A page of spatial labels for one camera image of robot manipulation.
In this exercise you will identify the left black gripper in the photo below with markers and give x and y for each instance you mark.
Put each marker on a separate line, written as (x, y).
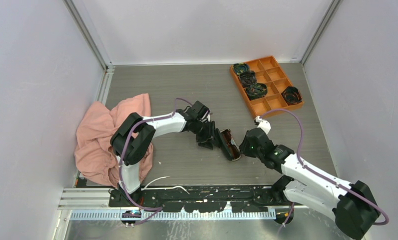
(210, 133)

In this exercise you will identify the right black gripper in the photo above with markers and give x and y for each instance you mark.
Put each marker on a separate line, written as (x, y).
(244, 149)

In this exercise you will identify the black glasses case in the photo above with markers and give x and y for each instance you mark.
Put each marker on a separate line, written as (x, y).
(224, 146)

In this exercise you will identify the brown tortoise sunglasses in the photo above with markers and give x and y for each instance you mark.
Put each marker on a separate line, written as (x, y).
(234, 150)

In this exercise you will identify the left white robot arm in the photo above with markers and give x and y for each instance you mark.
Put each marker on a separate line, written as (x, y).
(133, 138)

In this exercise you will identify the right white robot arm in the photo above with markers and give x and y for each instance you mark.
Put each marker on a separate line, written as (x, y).
(351, 206)

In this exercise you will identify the rolled dark belt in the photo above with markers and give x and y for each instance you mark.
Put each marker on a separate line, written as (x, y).
(240, 68)
(291, 95)
(247, 78)
(256, 91)

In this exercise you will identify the rolled dark belt right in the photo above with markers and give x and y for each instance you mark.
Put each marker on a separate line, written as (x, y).
(291, 95)

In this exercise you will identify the rolled dark belt top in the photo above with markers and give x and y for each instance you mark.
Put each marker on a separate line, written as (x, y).
(240, 68)

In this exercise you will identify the orange compartment tray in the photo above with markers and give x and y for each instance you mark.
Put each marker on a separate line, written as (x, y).
(269, 72)

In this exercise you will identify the pink cloth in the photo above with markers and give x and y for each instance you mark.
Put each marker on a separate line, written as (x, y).
(94, 156)

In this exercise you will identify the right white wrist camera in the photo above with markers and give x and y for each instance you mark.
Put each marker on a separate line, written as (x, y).
(262, 124)

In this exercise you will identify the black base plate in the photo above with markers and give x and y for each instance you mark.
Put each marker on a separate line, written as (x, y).
(201, 198)

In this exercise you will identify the slotted cable duct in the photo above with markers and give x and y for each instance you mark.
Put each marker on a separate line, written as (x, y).
(113, 215)

